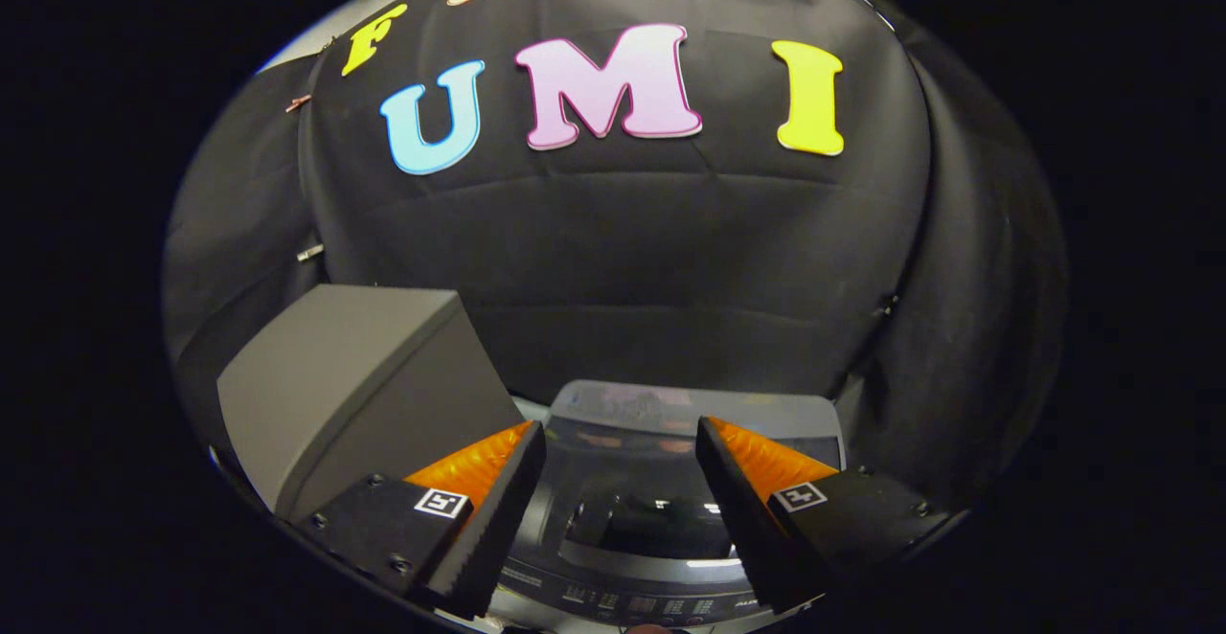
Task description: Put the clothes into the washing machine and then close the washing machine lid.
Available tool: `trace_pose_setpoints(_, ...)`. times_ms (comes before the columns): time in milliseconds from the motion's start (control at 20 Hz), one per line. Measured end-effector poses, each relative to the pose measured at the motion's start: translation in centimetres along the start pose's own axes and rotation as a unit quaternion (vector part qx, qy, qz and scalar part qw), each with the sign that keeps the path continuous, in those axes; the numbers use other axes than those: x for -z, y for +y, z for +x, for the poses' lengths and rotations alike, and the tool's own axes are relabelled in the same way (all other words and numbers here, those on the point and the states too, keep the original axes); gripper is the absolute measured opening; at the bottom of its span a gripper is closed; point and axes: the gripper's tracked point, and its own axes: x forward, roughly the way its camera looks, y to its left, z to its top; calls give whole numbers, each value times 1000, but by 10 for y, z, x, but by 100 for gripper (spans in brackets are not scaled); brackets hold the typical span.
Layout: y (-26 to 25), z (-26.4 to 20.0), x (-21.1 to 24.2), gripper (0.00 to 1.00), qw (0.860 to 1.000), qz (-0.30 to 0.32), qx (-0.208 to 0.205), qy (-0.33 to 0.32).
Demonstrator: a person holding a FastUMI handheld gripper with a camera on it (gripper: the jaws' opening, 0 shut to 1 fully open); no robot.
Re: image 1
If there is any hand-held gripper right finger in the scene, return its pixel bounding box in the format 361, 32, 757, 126
696, 416, 959, 616

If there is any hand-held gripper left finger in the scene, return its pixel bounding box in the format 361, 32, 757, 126
297, 420, 548, 622

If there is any grey washing machine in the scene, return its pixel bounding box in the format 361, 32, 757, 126
484, 380, 850, 631

